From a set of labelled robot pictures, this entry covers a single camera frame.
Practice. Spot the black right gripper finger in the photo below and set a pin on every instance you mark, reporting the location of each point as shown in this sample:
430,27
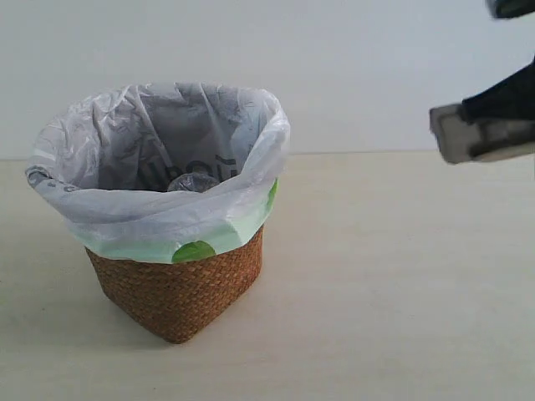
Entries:
510,99

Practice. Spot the grey paper pulp tray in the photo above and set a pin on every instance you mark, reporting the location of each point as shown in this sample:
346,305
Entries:
460,140

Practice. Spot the clear bottle green label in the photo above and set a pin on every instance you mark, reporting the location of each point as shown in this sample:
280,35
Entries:
193,182

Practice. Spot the white green plastic bin liner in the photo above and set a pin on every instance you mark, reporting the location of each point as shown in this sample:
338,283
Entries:
104,164

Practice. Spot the woven brown wicker basket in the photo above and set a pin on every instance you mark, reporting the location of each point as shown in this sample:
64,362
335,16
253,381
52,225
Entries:
176,301

